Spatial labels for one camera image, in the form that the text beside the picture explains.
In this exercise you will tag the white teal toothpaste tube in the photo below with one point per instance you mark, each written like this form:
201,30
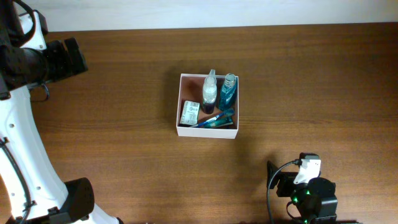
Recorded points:
220,122

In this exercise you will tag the clear purple spray bottle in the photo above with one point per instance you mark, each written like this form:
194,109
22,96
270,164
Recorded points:
209,92

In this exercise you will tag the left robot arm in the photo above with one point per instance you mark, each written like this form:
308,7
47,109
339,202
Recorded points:
36,193

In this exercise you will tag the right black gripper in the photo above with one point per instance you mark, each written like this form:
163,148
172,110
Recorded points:
288,178

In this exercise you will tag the teal mouthwash bottle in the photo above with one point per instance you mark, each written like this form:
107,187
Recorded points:
227,93

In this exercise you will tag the white open cardboard box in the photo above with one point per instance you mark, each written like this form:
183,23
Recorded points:
190,88

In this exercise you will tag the green white soap box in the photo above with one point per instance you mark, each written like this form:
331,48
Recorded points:
190,113

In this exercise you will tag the blue white toothbrush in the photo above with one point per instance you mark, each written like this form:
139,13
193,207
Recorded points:
229,112

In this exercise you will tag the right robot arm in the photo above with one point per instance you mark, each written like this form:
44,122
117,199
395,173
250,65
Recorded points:
312,195

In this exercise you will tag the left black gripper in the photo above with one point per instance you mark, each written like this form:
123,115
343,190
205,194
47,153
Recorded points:
56,50

